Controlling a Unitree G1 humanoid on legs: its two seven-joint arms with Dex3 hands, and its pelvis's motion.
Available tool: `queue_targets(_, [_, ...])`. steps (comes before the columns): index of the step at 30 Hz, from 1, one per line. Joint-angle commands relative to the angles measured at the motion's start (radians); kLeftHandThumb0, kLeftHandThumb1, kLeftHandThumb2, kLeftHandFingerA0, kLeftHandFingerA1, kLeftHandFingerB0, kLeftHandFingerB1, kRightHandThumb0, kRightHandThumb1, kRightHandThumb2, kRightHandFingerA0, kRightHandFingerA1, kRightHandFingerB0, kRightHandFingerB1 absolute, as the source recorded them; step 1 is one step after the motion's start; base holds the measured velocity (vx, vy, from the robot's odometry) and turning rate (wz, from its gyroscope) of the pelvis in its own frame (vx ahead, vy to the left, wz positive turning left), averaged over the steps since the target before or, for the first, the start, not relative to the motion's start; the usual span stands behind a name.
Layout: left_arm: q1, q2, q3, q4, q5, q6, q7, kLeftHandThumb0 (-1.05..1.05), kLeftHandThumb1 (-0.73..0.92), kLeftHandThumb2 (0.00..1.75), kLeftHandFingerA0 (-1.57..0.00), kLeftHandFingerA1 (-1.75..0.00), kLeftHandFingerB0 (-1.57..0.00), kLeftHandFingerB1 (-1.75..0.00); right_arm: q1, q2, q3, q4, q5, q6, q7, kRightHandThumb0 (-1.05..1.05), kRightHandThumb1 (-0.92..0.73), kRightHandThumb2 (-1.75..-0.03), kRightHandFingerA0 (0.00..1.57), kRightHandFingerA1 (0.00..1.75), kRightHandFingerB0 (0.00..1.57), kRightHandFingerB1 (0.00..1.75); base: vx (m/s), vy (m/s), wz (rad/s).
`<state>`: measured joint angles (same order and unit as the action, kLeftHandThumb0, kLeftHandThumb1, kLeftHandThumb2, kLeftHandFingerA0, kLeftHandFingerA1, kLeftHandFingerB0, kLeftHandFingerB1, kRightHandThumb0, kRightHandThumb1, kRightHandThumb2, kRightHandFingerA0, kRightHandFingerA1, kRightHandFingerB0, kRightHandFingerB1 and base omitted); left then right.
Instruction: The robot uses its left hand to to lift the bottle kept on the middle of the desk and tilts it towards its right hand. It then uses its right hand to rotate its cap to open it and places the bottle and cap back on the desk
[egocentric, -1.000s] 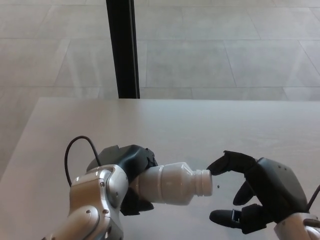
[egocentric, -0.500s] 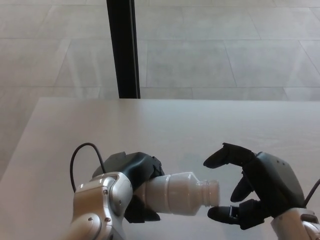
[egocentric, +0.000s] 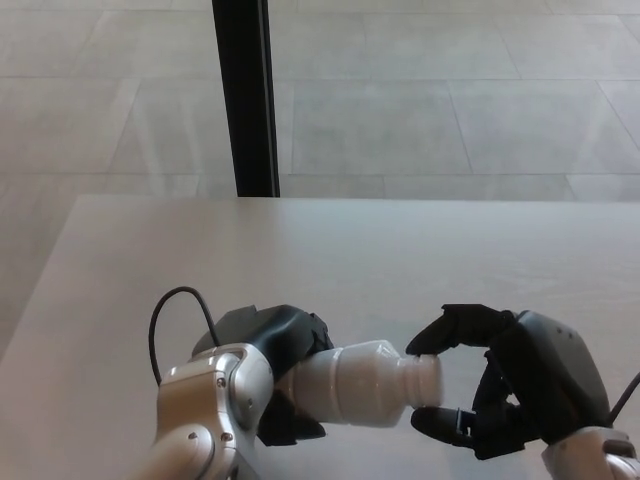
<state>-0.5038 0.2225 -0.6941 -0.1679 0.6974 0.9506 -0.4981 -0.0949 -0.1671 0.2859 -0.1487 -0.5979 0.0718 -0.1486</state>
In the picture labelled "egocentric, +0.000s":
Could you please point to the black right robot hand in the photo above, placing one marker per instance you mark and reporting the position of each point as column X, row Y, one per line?
column 550, row 375

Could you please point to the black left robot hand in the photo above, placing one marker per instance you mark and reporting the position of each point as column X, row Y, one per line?
column 280, row 332

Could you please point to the white plastic bottle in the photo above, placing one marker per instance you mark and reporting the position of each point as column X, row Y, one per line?
column 355, row 385

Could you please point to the white screw cap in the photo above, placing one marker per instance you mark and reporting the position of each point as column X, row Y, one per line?
column 430, row 380

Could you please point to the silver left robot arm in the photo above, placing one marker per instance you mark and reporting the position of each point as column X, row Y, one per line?
column 200, row 410

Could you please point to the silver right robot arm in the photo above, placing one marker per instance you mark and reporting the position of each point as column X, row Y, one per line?
column 595, row 455

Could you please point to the black vertical pole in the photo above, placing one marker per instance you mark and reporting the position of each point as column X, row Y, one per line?
column 247, row 100

